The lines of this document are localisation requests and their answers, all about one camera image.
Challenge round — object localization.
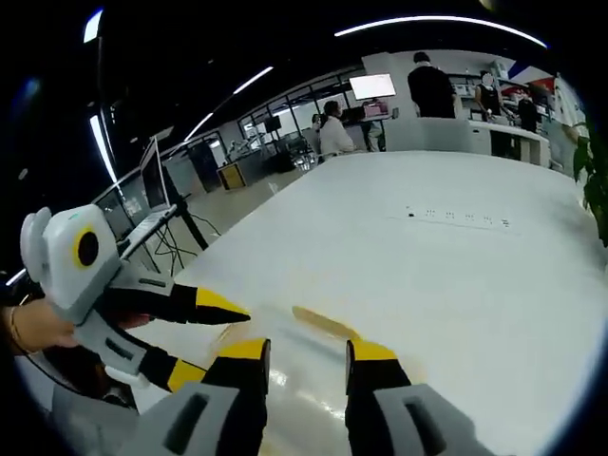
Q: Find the white counter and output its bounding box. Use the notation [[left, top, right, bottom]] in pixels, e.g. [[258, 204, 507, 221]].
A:
[[383, 115, 553, 168]]

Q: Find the large white screen monitor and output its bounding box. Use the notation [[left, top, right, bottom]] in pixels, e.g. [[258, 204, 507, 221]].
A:
[[348, 72, 397, 102]]

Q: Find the yellow cabinet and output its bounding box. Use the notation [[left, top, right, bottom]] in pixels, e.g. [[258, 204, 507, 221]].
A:
[[217, 162, 249, 192]]

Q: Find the potted green plant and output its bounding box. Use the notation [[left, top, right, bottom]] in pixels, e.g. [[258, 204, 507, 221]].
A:
[[572, 120, 608, 249]]

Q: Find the long ceiling light strip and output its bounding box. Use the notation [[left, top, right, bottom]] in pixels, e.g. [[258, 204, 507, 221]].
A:
[[332, 15, 548, 49]]

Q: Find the silver laptop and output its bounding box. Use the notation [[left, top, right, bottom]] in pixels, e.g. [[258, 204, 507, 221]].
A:
[[118, 136, 180, 248]]

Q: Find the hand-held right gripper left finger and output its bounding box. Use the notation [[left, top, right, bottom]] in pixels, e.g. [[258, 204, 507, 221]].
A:
[[116, 337, 272, 456]]

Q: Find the black cable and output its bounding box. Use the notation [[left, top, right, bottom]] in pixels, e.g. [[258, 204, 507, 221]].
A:
[[150, 221, 222, 275]]

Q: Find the black laptop stand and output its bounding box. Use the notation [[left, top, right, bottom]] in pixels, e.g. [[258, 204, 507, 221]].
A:
[[163, 191, 211, 254]]

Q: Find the short ceiling light strip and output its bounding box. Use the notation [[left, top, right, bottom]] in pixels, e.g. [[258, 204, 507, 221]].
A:
[[232, 66, 276, 95]]

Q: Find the person's left hand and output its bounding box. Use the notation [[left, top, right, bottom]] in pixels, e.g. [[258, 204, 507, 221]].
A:
[[16, 299, 78, 353]]

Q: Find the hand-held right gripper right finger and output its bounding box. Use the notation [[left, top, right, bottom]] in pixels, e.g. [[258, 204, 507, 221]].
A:
[[345, 338, 504, 456]]

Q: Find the cluttered storage shelf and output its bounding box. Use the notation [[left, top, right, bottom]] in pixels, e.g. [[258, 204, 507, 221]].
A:
[[449, 60, 558, 121]]

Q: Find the small pink screen monitor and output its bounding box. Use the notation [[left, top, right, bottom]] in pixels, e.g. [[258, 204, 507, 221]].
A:
[[362, 101, 394, 119]]

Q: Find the table socket strip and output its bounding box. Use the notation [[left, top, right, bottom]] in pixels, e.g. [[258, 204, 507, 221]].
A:
[[402, 205, 513, 228]]

